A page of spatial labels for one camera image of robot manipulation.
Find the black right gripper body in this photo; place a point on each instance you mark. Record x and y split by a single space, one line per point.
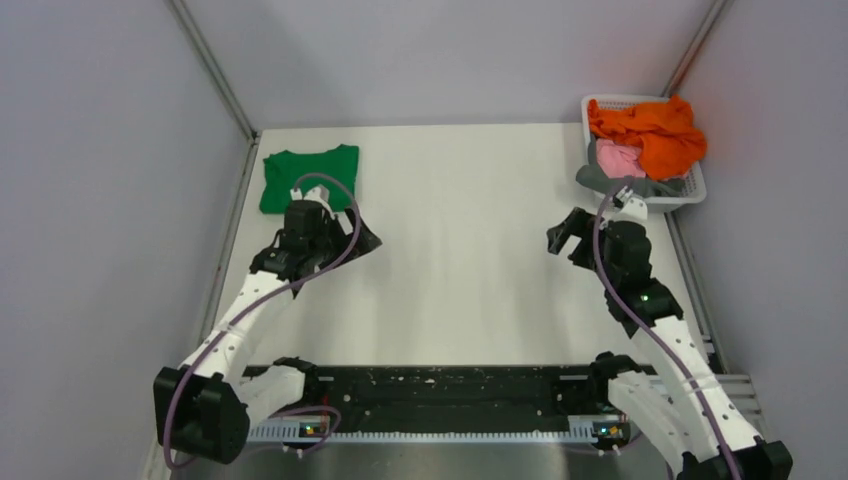
609 268

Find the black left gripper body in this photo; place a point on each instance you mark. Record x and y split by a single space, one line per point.
326 246

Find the orange t-shirt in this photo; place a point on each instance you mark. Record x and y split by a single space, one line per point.
664 131

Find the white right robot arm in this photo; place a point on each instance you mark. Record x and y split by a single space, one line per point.
693 424

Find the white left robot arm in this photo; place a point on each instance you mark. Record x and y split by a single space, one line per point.
205 407

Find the grey t-shirt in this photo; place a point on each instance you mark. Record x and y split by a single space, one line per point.
592 177

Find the pink t-shirt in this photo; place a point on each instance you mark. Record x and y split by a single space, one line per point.
617 161

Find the folded green t-shirt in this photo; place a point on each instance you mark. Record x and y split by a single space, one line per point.
283 170

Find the white plastic laundry basket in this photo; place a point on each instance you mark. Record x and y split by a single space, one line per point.
695 188

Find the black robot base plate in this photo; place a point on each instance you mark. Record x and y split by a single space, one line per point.
474 403

